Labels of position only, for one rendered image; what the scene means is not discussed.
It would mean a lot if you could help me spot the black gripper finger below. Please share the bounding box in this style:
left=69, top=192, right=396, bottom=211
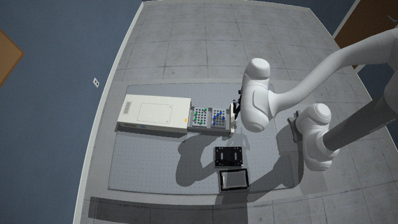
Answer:
left=233, top=100, right=240, bottom=120

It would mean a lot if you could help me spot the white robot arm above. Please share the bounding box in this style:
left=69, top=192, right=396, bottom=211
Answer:
left=238, top=28, right=398, bottom=172

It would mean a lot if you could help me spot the black rectangular frame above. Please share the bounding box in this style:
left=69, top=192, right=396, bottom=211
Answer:
left=219, top=168, right=250, bottom=192

